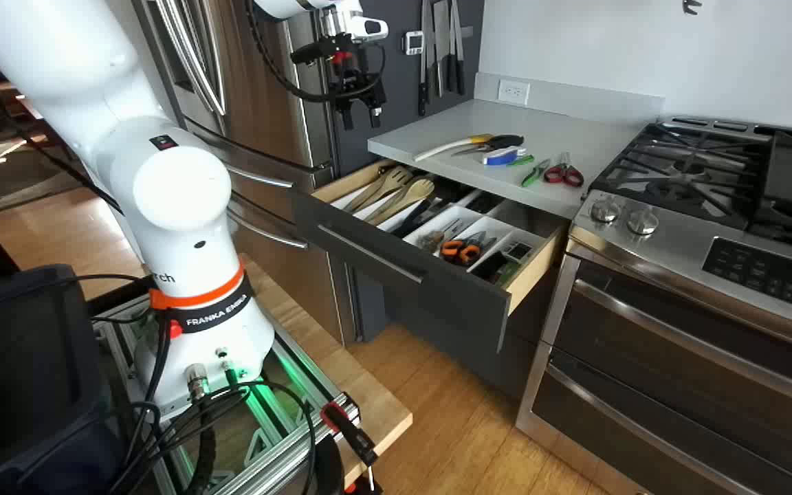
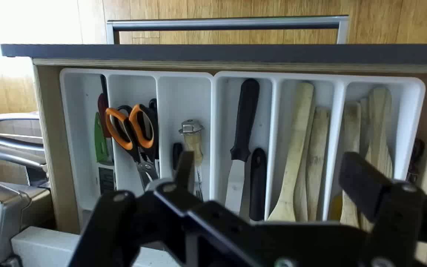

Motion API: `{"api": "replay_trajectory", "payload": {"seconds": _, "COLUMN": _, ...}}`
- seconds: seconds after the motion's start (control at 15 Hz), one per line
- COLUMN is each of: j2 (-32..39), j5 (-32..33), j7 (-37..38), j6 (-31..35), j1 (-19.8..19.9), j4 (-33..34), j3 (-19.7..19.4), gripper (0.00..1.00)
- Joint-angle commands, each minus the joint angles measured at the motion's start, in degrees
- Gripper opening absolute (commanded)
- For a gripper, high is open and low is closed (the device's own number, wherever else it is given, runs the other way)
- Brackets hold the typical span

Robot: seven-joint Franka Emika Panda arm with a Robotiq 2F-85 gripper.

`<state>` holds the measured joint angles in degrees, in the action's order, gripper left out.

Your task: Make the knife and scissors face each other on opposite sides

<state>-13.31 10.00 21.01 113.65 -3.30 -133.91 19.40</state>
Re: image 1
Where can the wooden spoon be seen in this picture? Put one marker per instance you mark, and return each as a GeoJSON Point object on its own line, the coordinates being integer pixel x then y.
{"type": "Point", "coordinates": [379, 188]}
{"type": "Point", "coordinates": [405, 199]}

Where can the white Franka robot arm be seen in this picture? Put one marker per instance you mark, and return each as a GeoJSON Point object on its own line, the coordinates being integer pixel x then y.
{"type": "Point", "coordinates": [170, 193]}

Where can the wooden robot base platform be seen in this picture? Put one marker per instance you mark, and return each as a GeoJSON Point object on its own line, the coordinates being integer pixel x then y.
{"type": "Point", "coordinates": [359, 387]}

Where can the grey open kitchen drawer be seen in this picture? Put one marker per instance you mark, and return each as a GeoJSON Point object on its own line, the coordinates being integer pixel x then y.
{"type": "Point", "coordinates": [414, 263]}

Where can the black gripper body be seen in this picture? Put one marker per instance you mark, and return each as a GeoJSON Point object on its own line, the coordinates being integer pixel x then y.
{"type": "Point", "coordinates": [355, 74]}

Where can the stainless steel gas range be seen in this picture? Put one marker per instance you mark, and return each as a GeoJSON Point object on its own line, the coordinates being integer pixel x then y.
{"type": "Point", "coordinates": [689, 276]}

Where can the aluminium base frame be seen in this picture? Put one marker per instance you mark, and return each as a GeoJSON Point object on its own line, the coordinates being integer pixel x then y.
{"type": "Point", "coordinates": [276, 449]}

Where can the dark grey lower cabinet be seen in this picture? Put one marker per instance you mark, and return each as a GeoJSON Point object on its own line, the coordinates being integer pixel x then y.
{"type": "Point", "coordinates": [469, 349]}

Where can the white cutlery organiser tray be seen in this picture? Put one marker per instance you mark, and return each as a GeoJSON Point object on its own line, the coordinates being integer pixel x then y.
{"type": "Point", "coordinates": [469, 230]}

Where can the white wall outlet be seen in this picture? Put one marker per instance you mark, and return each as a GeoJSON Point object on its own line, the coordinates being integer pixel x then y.
{"type": "Point", "coordinates": [514, 93]}

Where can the white wall thermostat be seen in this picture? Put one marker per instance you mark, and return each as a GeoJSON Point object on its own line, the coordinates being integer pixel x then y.
{"type": "Point", "coordinates": [414, 43]}

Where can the green knife sheath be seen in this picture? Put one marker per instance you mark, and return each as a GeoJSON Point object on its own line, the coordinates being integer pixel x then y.
{"type": "Point", "coordinates": [520, 160]}

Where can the red black clamp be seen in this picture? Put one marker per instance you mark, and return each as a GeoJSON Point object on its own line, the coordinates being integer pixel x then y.
{"type": "Point", "coordinates": [350, 431]}

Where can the wall mounted knife set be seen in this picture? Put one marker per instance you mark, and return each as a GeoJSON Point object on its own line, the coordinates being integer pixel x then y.
{"type": "Point", "coordinates": [440, 45]}

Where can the black fabric bag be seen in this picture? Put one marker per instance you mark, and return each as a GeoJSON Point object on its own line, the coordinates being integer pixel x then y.
{"type": "Point", "coordinates": [29, 387]}

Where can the blue white knife sharpener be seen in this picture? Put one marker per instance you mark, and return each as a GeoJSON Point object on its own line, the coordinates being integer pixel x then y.
{"type": "Point", "coordinates": [502, 155]}

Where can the stainless steel refrigerator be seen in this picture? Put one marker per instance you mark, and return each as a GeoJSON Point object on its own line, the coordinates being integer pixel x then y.
{"type": "Point", "coordinates": [267, 138]}

